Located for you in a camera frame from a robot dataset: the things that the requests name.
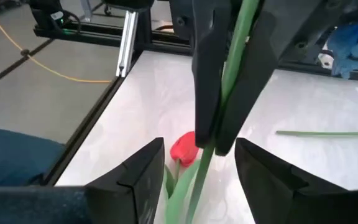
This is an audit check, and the yellow artificial tulip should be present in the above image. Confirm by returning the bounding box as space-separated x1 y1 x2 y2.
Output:
275 126 358 138

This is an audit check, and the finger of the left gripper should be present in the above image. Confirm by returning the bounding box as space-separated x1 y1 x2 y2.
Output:
191 0 233 149
214 0 323 157

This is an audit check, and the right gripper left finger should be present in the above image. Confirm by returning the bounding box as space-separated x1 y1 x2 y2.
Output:
84 137 166 224

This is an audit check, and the silver aluminium extrusion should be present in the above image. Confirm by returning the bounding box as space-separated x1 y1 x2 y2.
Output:
115 10 140 78

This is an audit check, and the blue artificial flower bunch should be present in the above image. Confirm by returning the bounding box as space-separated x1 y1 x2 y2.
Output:
327 17 358 79

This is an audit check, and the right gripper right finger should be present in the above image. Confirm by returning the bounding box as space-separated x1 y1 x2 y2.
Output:
234 138 358 224

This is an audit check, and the dark blue seat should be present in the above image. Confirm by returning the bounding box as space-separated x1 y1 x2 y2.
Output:
0 125 66 188

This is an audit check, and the black aluminium table frame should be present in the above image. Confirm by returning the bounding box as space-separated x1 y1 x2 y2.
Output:
32 24 358 187

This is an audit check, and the red artificial tulip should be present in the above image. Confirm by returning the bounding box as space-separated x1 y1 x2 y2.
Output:
165 0 260 224

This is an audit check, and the black device with green light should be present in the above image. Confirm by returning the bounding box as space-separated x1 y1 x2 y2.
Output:
29 0 81 32

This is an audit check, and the long yellow cable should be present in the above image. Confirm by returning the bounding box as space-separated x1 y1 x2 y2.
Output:
0 0 112 84

